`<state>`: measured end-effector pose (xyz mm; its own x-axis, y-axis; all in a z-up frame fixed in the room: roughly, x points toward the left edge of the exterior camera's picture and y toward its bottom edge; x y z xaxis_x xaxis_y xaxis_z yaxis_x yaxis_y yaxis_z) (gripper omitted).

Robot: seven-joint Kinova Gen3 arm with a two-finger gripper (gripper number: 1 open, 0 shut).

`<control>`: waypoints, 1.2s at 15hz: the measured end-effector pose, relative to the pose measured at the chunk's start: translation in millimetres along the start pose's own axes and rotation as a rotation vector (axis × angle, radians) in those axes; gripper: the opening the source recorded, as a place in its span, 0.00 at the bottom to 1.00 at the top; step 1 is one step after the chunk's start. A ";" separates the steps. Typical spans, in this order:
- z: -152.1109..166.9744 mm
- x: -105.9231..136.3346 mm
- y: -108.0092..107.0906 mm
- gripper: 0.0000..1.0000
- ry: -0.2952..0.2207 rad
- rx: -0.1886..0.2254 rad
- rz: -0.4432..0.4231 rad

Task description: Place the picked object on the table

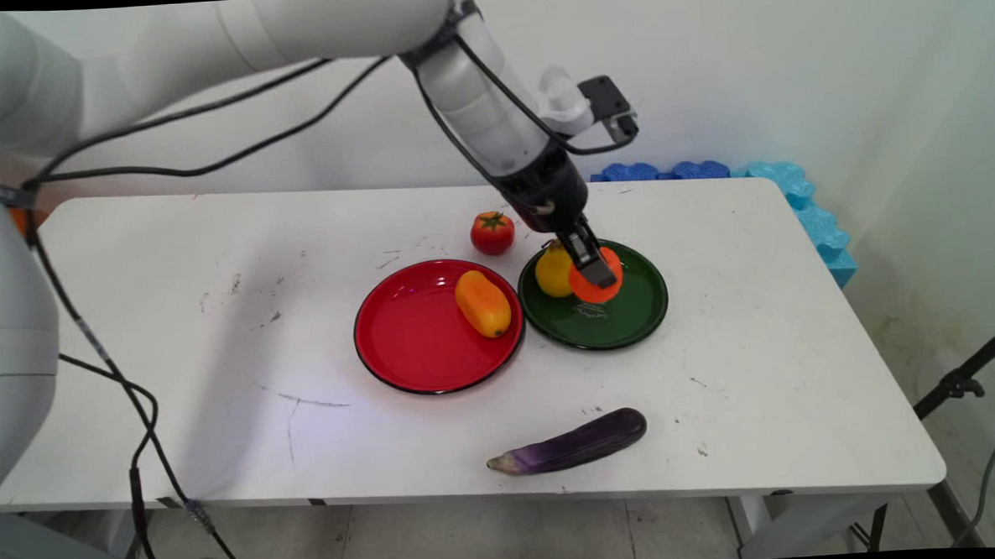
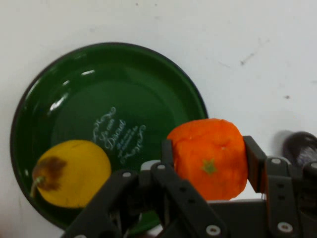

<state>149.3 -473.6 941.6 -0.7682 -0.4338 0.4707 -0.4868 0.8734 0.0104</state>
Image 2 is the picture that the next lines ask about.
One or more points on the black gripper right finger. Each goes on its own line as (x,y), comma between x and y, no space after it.
(284,196)

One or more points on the yellow toy pear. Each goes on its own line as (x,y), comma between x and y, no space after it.
(79,173)

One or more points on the green round plate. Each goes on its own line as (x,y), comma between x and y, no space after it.
(119,94)

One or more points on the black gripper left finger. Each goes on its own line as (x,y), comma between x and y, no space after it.
(153,208)

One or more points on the orange toy tangerine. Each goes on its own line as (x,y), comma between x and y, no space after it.
(210,153)

